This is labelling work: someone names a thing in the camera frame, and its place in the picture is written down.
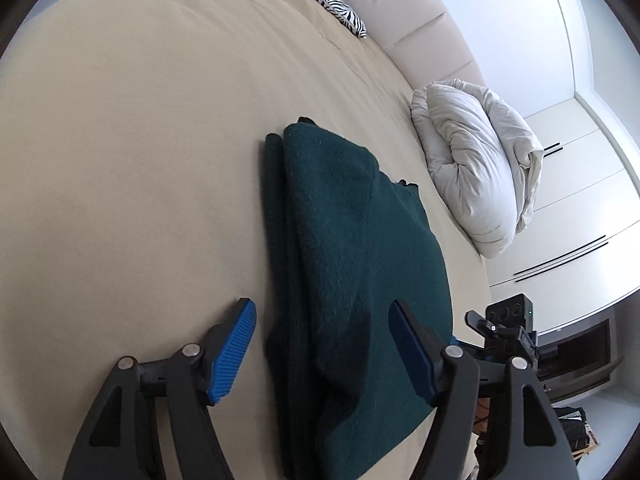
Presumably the bed with beige sheet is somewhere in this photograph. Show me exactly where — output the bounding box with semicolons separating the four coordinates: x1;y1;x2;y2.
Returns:
0;0;493;480

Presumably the dark clutter pile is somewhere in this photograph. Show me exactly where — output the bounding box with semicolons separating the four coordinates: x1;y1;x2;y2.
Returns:
552;404;599;463

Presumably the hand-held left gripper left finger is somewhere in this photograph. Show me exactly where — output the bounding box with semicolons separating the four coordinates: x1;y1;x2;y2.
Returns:
62;297;258;480

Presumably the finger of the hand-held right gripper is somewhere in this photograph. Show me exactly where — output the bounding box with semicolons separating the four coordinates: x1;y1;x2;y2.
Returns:
465;310;498;343

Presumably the white duvet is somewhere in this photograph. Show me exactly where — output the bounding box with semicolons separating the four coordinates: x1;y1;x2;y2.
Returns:
410;78;545;260

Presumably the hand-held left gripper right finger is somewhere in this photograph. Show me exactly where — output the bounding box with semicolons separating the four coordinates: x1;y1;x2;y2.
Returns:
388;299;581;480

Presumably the cream padded headboard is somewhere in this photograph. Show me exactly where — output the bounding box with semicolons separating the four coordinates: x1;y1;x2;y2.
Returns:
300;0;487;92

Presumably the black television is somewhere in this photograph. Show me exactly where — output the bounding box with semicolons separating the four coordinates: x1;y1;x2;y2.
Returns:
537;309;619;402

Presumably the dark green towel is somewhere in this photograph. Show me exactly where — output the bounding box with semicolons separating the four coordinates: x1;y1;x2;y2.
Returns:
262;117;455;480

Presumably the white wardrobe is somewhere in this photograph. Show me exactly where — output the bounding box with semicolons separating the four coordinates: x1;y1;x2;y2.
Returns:
482;95;640;335

